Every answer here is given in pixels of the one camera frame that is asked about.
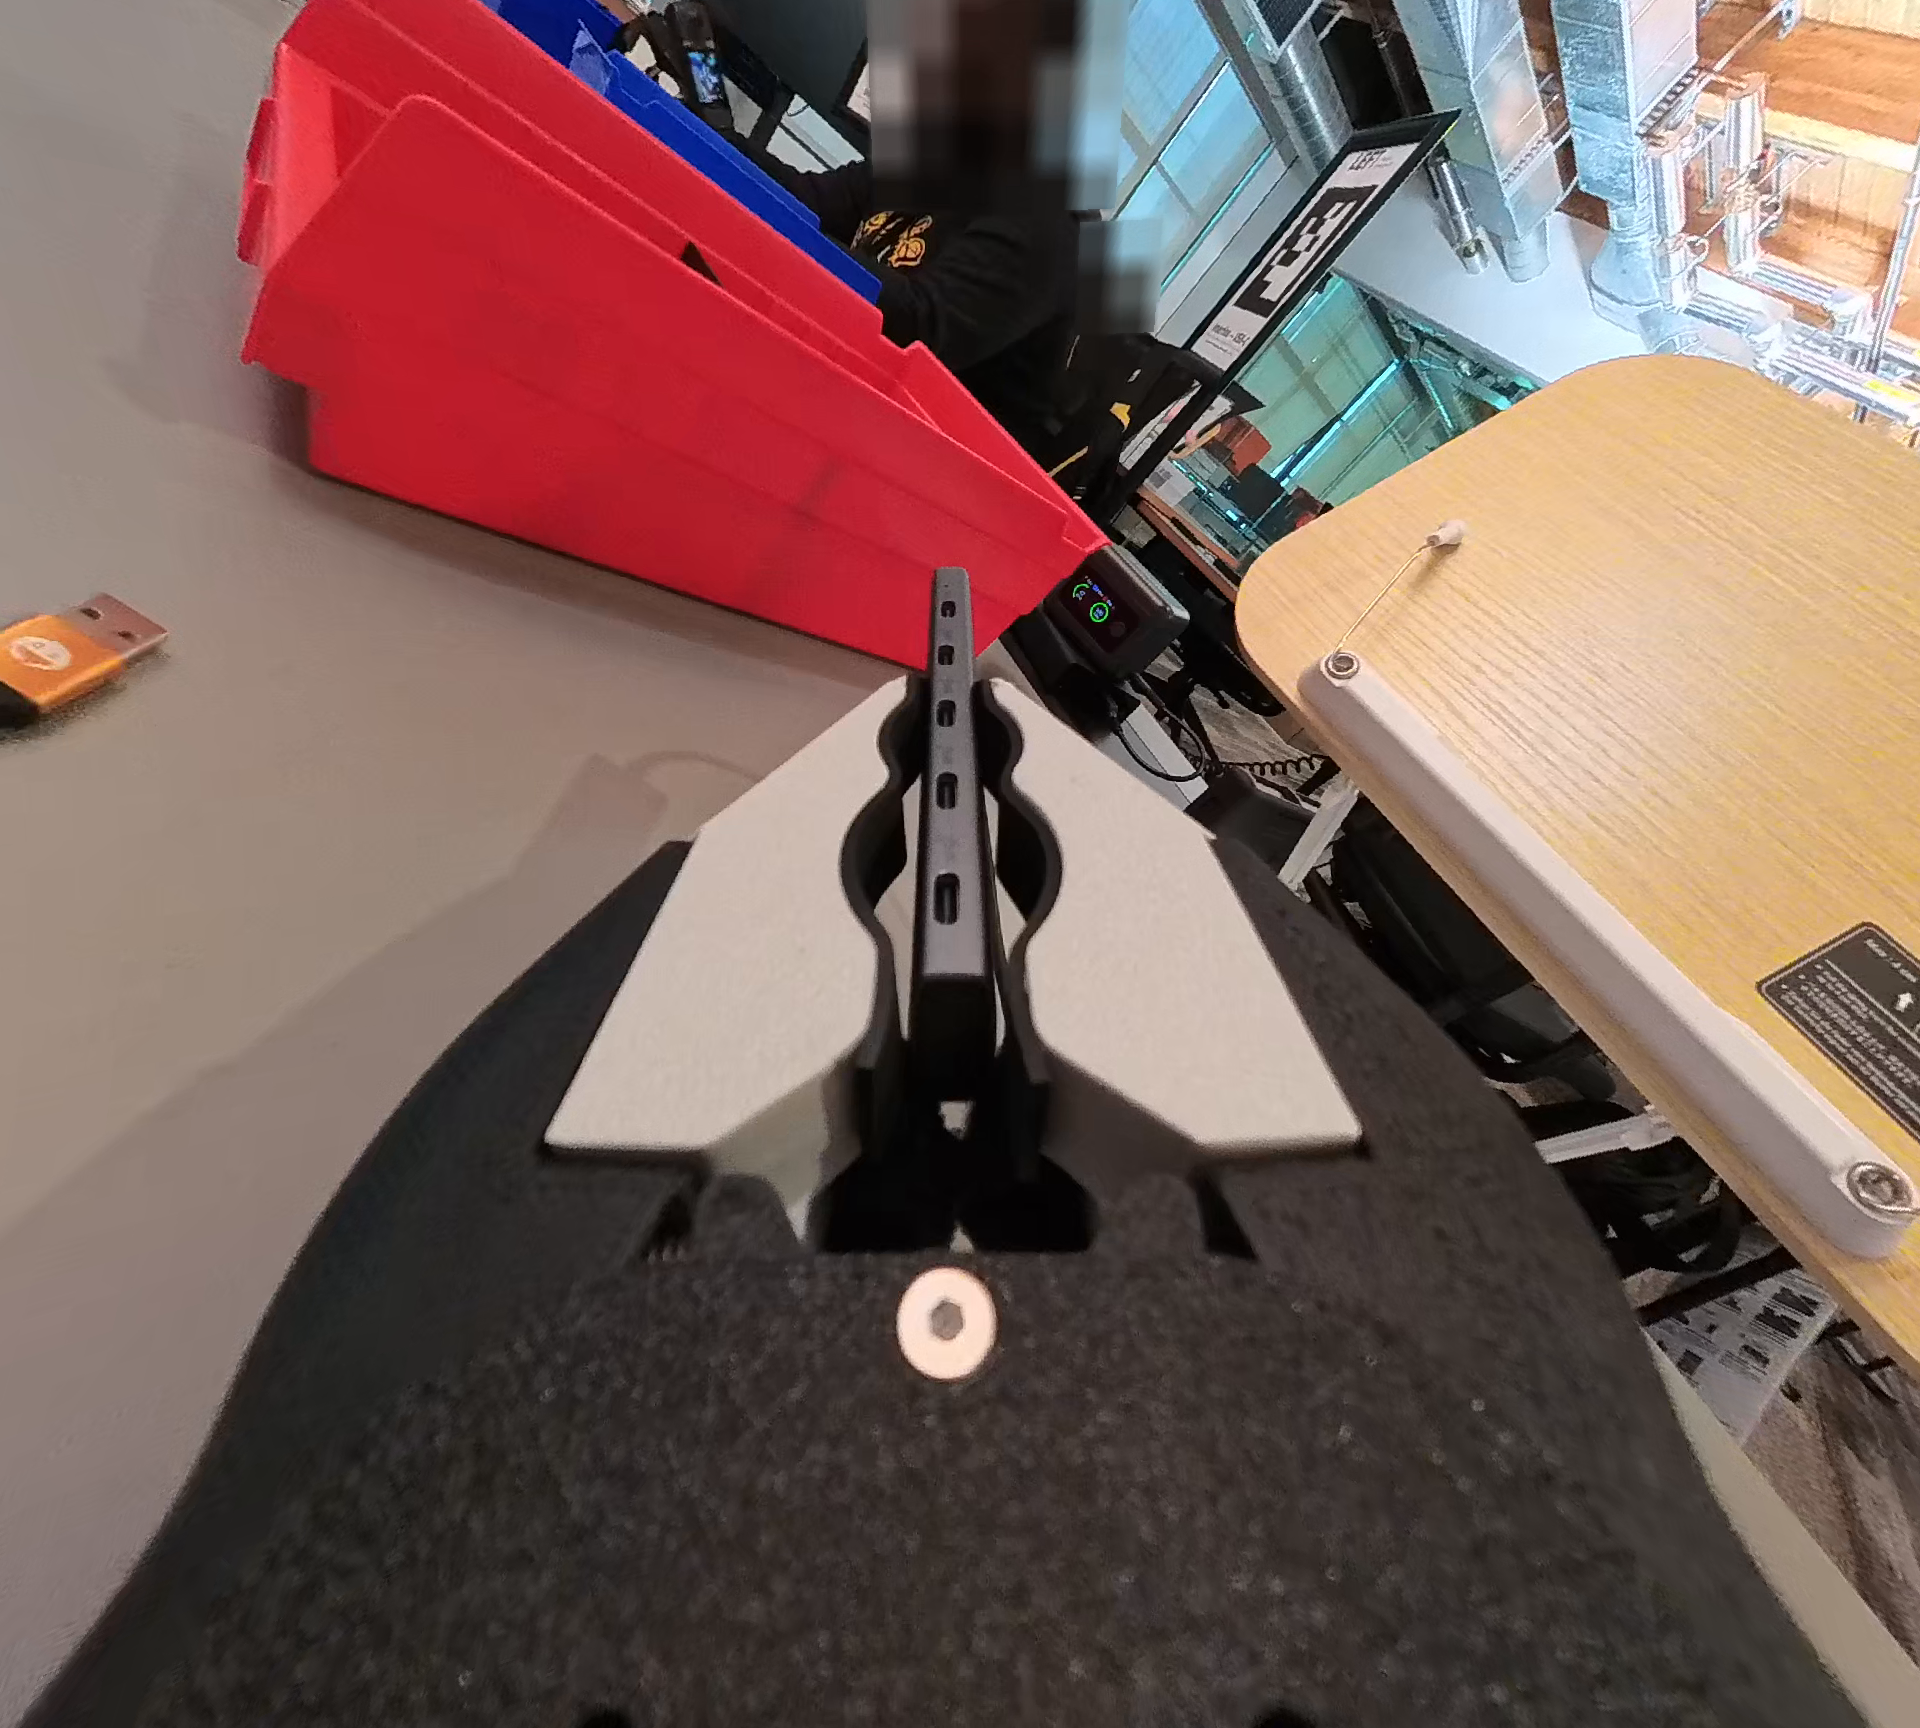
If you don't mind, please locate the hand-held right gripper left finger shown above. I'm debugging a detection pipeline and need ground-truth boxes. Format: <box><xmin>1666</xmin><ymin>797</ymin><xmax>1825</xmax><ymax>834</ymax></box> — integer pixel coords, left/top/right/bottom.
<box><xmin>543</xmin><ymin>674</ymin><xmax>924</xmax><ymax>1238</ymax></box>

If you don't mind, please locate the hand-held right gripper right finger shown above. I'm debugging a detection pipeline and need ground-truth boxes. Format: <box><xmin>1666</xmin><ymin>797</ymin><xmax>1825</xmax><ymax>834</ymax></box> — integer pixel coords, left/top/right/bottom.
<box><xmin>979</xmin><ymin>678</ymin><xmax>1368</xmax><ymax>1219</ymax></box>

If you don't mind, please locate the dark grey USB hub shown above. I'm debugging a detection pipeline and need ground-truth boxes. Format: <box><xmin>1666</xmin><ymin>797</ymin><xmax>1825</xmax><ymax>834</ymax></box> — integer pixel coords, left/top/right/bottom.
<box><xmin>896</xmin><ymin>564</ymin><xmax>1005</xmax><ymax>1129</ymax></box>

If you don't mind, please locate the large red plastic bin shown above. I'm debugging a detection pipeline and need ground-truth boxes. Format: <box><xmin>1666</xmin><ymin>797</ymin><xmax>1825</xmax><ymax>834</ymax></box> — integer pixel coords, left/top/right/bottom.
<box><xmin>236</xmin><ymin>0</ymin><xmax>1116</xmax><ymax>676</ymax></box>

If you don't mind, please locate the black cable with orange plugs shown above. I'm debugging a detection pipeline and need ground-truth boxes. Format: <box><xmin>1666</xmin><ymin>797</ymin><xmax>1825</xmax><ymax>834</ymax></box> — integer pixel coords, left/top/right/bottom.
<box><xmin>0</xmin><ymin>591</ymin><xmax>171</xmax><ymax>732</ymax></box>

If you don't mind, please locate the grey desk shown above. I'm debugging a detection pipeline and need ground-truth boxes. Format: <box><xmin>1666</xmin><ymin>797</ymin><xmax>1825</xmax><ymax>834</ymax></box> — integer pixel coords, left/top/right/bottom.
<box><xmin>0</xmin><ymin>0</ymin><xmax>1920</xmax><ymax>1728</ymax></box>

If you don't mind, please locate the black power station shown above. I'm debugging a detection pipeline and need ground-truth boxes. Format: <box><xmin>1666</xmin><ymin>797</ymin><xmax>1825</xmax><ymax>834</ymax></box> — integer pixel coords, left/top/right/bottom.
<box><xmin>1003</xmin><ymin>564</ymin><xmax>1194</xmax><ymax>725</ymax></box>

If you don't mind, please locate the light wooden tilted tabletop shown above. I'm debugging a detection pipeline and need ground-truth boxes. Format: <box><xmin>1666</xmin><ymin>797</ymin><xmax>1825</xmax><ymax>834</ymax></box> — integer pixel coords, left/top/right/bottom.
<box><xmin>1233</xmin><ymin>354</ymin><xmax>1920</xmax><ymax>1378</ymax></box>

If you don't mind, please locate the barcode paper sheet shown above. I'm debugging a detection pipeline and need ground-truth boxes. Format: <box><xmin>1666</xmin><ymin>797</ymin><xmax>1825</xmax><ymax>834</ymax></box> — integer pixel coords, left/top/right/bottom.
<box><xmin>1642</xmin><ymin>1270</ymin><xmax>1849</xmax><ymax>1430</ymax></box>

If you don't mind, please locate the black framed marker sign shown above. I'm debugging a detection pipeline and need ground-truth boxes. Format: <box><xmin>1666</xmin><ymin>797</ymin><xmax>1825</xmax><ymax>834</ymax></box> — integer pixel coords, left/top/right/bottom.
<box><xmin>1184</xmin><ymin>108</ymin><xmax>1465</xmax><ymax>377</ymax></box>

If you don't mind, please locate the large blue plastic bin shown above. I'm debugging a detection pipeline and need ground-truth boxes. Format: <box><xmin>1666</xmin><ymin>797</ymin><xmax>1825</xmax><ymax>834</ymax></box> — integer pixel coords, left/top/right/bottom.
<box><xmin>464</xmin><ymin>0</ymin><xmax>884</xmax><ymax>305</ymax></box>

